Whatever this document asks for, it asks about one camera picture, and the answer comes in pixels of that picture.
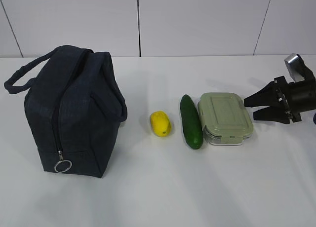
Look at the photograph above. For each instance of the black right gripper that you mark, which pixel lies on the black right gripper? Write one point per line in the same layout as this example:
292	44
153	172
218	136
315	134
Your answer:
286	101

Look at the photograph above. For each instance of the green-lidded glass food container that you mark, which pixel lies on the green-lidded glass food container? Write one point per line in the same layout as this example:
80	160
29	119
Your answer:
224	118

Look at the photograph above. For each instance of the green cucumber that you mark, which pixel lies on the green cucumber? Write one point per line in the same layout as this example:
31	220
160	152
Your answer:
191	125

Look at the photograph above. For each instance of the dark navy lunch bag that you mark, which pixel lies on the dark navy lunch bag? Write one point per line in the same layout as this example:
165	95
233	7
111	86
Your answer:
74	108

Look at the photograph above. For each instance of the yellow lemon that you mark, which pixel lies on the yellow lemon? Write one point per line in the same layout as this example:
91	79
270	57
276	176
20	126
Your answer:
160	124

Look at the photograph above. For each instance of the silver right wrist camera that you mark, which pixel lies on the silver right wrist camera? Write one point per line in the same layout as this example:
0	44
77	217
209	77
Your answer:
297	68

